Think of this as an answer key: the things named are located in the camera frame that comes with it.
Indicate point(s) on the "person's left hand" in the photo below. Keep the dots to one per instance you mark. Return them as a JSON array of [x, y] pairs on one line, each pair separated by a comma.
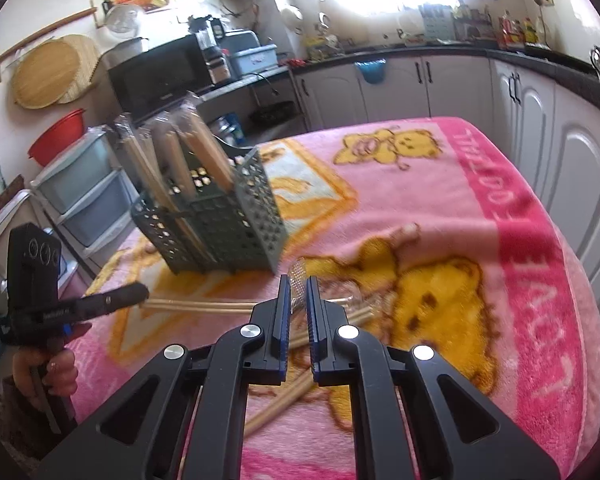
[[60, 372]]

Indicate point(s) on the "round bamboo tray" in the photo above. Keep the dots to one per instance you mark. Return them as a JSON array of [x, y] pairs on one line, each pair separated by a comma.
[[52, 72]]

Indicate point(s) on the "red plastic basin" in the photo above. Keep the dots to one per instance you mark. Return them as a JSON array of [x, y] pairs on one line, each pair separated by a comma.
[[57, 137]]

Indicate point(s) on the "green perforated utensil basket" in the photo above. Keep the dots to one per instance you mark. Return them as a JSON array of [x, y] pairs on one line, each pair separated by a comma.
[[230, 230]]

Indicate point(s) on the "long wooden stick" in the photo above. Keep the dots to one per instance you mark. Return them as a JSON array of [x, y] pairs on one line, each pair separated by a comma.
[[40, 35]]

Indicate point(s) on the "pale blue plastic crate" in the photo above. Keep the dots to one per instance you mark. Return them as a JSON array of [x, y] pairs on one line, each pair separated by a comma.
[[254, 60]]

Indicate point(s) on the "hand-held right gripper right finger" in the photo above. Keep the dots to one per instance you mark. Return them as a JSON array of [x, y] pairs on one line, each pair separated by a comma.
[[314, 332]]

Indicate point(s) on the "chopsticks packet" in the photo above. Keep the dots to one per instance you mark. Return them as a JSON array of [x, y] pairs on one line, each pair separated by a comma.
[[200, 306], [207, 150], [140, 160], [172, 155]]

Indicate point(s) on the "wooden chopstick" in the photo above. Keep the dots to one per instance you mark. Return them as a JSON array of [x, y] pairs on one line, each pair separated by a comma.
[[280, 400]]

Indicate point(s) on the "person's left forearm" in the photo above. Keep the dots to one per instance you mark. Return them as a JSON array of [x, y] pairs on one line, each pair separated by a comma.
[[25, 430]]

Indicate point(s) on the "black blender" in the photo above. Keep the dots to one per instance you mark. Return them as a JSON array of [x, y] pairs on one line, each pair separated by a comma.
[[212, 50]]

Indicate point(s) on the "black microwave oven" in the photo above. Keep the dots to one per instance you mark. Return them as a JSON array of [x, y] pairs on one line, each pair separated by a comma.
[[160, 77]]

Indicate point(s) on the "dark kitchen countertop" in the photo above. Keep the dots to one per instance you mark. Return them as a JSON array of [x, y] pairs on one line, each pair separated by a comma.
[[455, 52]]

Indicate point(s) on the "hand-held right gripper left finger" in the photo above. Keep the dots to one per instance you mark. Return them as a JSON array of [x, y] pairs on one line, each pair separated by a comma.
[[281, 325]]

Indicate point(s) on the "food wall poster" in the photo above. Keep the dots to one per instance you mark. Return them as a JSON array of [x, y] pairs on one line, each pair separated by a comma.
[[132, 2]]

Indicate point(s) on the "white rice cooker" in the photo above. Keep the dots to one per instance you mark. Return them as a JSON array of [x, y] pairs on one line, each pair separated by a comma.
[[292, 19]]

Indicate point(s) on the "clear plastic utensil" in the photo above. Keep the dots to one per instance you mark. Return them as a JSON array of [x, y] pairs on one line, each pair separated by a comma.
[[298, 280]]

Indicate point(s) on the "pale dish rack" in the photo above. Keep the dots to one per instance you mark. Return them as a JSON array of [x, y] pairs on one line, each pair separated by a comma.
[[436, 24]]

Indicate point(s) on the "row of condiment bottles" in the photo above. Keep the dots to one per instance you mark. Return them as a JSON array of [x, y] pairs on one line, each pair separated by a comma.
[[522, 32]]

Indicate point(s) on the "blue plastic bowl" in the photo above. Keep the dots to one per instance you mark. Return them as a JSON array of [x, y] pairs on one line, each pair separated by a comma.
[[370, 71]]

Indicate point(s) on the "printed pink blanket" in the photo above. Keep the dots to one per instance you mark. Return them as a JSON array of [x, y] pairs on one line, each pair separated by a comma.
[[430, 240]]

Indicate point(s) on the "white plastic drawer unit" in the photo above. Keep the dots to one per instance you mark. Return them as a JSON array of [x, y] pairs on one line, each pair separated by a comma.
[[85, 190]]

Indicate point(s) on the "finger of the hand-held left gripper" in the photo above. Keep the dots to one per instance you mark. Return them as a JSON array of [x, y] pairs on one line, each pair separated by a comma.
[[115, 299]]

